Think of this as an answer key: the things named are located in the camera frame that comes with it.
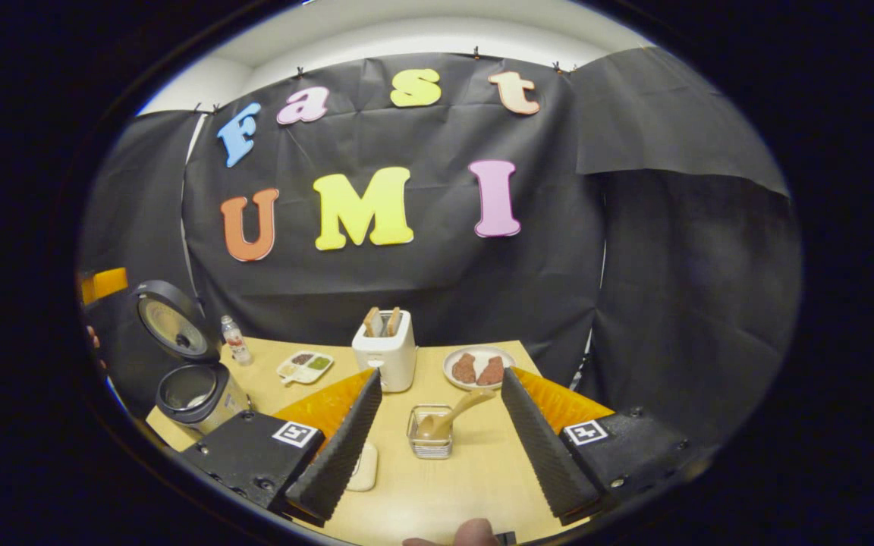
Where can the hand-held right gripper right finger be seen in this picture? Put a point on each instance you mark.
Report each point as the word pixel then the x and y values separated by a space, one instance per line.
pixel 539 447

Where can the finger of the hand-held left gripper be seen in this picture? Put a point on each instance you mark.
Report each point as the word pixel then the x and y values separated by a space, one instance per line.
pixel 107 284

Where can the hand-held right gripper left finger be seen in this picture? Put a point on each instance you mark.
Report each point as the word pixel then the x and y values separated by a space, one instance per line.
pixel 346 440

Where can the white rice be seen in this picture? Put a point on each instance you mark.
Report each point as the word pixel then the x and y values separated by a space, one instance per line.
pixel 365 470

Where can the wooden spoon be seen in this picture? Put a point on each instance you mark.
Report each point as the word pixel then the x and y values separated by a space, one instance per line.
pixel 437 426

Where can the dark grey rice cooker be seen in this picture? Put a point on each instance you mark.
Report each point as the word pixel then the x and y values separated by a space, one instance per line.
pixel 205 398

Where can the clear glass dish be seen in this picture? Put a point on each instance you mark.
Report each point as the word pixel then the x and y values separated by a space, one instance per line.
pixel 365 466

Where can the white sectioned seasoning dish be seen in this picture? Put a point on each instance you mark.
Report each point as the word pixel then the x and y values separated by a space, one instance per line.
pixel 305 368

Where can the white toaster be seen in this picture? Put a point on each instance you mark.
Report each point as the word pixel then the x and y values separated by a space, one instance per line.
pixel 385 360

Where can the brown meat piece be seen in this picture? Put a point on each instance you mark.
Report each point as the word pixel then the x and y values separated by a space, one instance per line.
pixel 491 371
pixel 464 368

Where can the white round plate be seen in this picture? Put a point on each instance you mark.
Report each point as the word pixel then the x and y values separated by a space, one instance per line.
pixel 482 350

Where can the toasted bread slice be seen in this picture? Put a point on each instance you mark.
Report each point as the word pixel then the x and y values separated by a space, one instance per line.
pixel 393 321
pixel 372 322

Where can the small clear bottle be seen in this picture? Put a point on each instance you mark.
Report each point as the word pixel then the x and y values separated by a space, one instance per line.
pixel 237 345

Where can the black backdrop cloth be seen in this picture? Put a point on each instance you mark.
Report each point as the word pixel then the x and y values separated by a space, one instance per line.
pixel 444 288

